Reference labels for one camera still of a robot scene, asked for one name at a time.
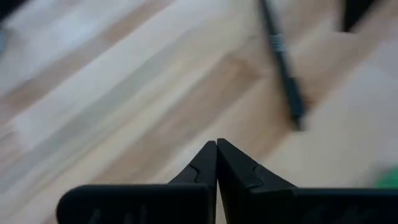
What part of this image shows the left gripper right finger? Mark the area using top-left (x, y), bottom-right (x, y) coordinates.
top-left (217, 138), bottom-right (398, 224)

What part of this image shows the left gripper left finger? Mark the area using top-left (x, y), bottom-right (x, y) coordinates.
top-left (55, 140), bottom-right (218, 224)

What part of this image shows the green eraser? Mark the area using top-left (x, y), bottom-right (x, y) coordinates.
top-left (373, 166), bottom-right (398, 190)

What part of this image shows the black pen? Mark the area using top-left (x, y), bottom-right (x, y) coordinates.
top-left (257, 0), bottom-right (308, 131)

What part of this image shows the black mesh desk organizer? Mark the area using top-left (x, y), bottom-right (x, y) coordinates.
top-left (340, 0), bottom-right (379, 34)

